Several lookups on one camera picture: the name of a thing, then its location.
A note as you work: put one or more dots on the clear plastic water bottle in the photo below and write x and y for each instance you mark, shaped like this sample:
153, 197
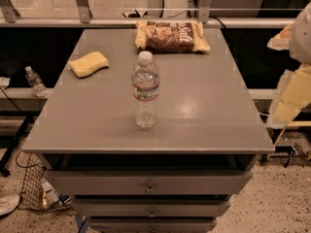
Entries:
145, 80

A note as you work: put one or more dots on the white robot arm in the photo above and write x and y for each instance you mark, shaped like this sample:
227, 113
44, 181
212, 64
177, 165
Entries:
300, 41

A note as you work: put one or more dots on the small water bottle on ledge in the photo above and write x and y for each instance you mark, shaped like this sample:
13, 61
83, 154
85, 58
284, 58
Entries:
35, 82

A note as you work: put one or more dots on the grey drawer cabinet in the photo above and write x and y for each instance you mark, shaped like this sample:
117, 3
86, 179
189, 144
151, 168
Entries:
156, 149

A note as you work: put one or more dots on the yellow brown snack bag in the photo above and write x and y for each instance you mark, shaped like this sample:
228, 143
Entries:
171, 37

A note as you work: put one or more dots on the yellow sponge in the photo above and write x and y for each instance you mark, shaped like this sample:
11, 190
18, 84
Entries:
88, 64

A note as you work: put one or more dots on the top drawer with knob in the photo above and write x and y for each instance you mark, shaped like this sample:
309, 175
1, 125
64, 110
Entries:
160, 182

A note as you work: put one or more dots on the drawer with knob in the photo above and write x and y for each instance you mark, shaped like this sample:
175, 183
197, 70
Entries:
152, 225
160, 182
150, 207

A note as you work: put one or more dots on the middle drawer with knob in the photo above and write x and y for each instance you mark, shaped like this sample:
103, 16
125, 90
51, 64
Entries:
150, 207

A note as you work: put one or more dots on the bottom drawer with knob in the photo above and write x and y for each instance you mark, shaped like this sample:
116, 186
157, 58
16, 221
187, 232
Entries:
152, 225

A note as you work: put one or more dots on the white plastic bag on floor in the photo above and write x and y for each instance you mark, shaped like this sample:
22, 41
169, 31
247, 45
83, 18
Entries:
8, 204

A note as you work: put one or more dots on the grey metal railing frame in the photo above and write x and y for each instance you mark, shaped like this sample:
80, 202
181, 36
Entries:
99, 13

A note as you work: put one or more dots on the wire mesh basket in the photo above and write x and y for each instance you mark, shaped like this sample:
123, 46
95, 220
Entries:
37, 194

